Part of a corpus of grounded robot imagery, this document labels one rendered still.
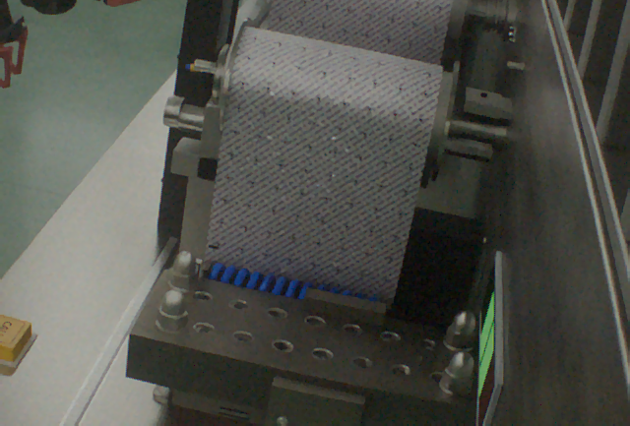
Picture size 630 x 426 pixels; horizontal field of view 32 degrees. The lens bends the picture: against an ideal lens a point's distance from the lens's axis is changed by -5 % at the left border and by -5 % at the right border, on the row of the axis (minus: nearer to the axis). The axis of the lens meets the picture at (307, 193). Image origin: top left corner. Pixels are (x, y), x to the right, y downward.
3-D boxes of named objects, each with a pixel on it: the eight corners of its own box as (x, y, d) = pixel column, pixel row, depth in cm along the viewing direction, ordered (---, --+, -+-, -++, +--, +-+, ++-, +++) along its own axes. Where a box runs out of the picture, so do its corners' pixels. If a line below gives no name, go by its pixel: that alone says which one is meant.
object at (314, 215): (204, 268, 140) (223, 128, 133) (391, 308, 139) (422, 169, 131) (203, 270, 140) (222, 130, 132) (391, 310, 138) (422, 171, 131)
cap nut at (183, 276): (171, 274, 135) (175, 241, 133) (201, 281, 135) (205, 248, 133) (163, 288, 132) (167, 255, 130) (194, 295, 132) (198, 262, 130)
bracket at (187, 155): (159, 294, 156) (186, 86, 144) (205, 305, 156) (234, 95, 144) (151, 311, 152) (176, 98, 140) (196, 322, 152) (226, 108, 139)
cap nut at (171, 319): (159, 314, 127) (163, 279, 125) (191, 322, 126) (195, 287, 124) (151, 330, 123) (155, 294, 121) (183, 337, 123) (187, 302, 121)
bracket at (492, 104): (463, 98, 136) (466, 83, 135) (509, 108, 136) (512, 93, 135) (462, 111, 131) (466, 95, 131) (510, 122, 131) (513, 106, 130)
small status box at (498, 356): (479, 310, 114) (495, 250, 111) (485, 312, 114) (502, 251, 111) (474, 451, 91) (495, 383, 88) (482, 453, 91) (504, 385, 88)
